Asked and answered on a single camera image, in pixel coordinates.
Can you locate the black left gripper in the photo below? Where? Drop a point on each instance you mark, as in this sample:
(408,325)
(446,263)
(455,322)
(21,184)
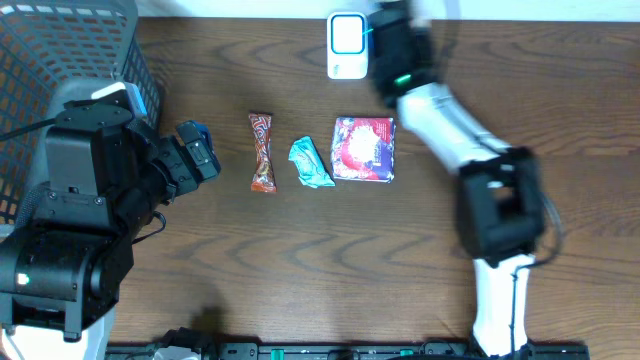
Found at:
(197,153)

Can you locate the red orange chocolate bar wrapper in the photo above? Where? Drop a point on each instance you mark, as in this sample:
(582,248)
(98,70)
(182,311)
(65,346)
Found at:
(263,179)

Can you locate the teal snack wrapper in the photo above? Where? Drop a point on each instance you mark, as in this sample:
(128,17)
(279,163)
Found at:
(311,170)

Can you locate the purple red noodle packet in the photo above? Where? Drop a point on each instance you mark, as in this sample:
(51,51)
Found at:
(362,149)

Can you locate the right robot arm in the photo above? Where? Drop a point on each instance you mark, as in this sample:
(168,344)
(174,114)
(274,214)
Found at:
(499,211)

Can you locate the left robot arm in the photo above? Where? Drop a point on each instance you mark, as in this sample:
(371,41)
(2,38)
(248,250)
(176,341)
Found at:
(60,286)

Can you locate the dark grey plastic basket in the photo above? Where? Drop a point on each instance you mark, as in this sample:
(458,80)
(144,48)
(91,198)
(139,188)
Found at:
(30,75)

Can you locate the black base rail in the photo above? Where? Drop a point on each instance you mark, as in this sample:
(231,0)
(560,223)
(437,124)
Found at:
(252,351)

